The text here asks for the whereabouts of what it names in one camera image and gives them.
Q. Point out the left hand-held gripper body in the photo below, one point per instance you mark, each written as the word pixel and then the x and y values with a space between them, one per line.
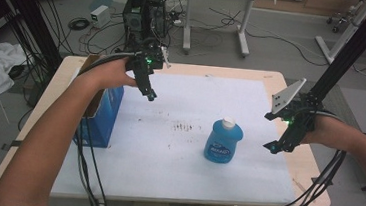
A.
pixel 142 62

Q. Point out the black computer tower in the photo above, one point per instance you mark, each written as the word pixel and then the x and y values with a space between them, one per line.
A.
pixel 134 18

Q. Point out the blue cardboard box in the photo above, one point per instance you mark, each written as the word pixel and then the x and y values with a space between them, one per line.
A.
pixel 104 119

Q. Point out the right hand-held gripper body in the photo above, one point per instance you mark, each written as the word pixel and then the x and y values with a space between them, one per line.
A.
pixel 298 116

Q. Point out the person's left hand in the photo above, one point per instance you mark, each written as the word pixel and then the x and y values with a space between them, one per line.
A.
pixel 111 73

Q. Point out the black open computer case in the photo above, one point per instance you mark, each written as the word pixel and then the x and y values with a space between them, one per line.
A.
pixel 158 13

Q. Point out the person's right hand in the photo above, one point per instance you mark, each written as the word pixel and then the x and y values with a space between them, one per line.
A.
pixel 327 130

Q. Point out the white table mat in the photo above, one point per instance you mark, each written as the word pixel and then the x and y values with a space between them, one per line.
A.
pixel 181 169

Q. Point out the blue plastic bottle white cap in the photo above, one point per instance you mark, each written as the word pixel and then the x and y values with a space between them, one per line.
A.
pixel 222 143

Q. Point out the dark grey floor mat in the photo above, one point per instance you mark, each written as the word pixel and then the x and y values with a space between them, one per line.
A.
pixel 338 103

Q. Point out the white metal stand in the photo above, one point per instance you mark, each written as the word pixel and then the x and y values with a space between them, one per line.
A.
pixel 344 33

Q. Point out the small white box device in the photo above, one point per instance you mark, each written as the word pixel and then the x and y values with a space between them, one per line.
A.
pixel 100 16

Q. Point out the black metal post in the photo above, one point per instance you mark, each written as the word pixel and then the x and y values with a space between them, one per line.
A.
pixel 28 12
pixel 360 41

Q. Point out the light wooden table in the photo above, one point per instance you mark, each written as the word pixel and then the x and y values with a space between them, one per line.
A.
pixel 304 167

